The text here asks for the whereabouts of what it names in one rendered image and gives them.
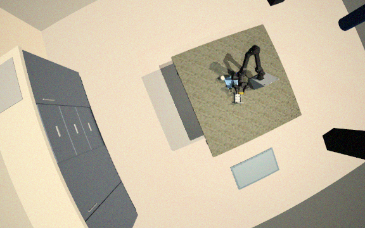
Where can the light blue mat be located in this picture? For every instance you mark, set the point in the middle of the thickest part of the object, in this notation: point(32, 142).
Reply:
point(230, 82)

